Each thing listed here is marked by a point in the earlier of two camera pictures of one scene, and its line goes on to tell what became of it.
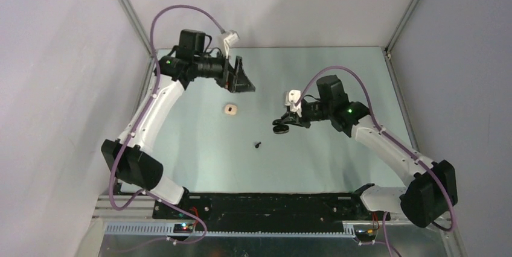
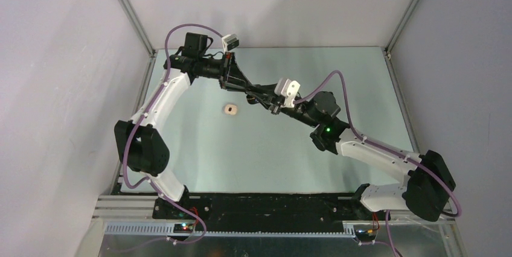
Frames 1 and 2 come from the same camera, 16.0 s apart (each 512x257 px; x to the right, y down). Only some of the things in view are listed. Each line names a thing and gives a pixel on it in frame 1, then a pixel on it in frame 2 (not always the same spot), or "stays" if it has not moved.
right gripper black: (293, 118) to (272, 99)
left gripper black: (235, 79) stays
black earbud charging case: (280, 126) to (252, 99)
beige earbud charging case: (230, 109) stays
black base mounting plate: (308, 210) stays
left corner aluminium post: (128, 8) stays
